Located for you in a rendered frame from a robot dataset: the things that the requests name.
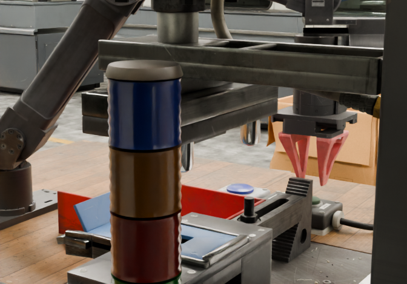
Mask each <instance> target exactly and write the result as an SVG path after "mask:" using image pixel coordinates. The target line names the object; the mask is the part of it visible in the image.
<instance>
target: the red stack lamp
mask: <svg viewBox="0 0 407 284"><path fill-rule="evenodd" d="M181 211H182V208H181V209H180V210H179V211H177V212H176V213H173V214H170V215H167V216H161V217H149V218H137V217H127V216H122V215H118V214H116V213H114V212H112V211H111V210H110V214H111V217H110V224H111V228H110V233H111V239H110V243H111V250H110V252H111V265H112V266H111V273H112V275H114V276H115V277H117V278H119V279H121V280H124V281H127V282H133V283H155V282H162V281H165V280H169V279H172V278H173V277H176V276H177V275H178V274H179V273H180V272H181V271H182V266H181V261H182V256H181V251H182V247H181V241H182V237H181V231H182V227H181V221H182V217H181Z"/></svg>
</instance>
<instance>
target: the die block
mask: <svg viewBox="0 0 407 284"><path fill-rule="evenodd" d="M271 255H272V239H270V240H269V241H267V242H265V243H264V244H262V245H261V246H259V247H258V248H256V249H254V250H253V251H251V252H250V253H248V254H247V255H245V256H243V257H242V258H241V259H239V260H237V261H236V262H234V263H232V264H231V265H230V266H228V267H226V268H225V269H223V270H221V271H220V272H219V273H217V274H215V275H214V276H212V277H211V278H209V279H208V280H206V281H204V282H203V283H201V284H271Z"/></svg>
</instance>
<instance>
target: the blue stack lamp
mask: <svg viewBox="0 0 407 284"><path fill-rule="evenodd" d="M181 79H182V77H179V78H176V79H168V80H161V81H125V80H118V79H112V78H108V77H107V81H108V85H107V91H108V97H107V101H108V109H107V111H108V125H109V128H108V135H109V139H108V143H109V144H110V145H111V146H114V147H117V148H123V149H129V150H157V149H163V148H170V147H174V146H176V145H179V144H181V142H182V139H181V132H182V129H181V126H180V125H181V122H182V119H181V116H180V114H181V111H182V108H181V105H180V103H181V100H182V97H181V94H180V93H181V89H182V87H181V84H180V82H181Z"/></svg>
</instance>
